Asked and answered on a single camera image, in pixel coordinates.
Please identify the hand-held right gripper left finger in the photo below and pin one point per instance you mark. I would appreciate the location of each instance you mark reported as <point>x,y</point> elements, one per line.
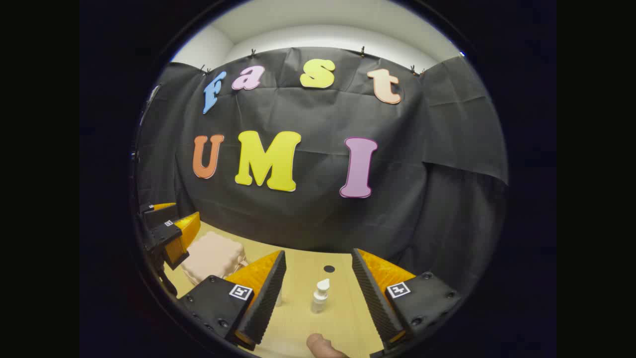
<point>266,303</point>

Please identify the white pump bottle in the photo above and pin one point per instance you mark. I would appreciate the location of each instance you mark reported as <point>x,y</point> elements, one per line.
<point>319,301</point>

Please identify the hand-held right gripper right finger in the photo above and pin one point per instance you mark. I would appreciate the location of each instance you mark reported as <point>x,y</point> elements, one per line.
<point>373,298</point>

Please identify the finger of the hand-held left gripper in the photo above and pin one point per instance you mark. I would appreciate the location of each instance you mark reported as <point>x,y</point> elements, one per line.
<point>158,215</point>
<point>179,238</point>

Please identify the black backdrop cloth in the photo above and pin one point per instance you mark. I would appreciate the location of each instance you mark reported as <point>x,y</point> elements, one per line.
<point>318,219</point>

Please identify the white squeeze tube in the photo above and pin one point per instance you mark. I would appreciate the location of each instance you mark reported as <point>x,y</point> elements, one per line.
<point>278,298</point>

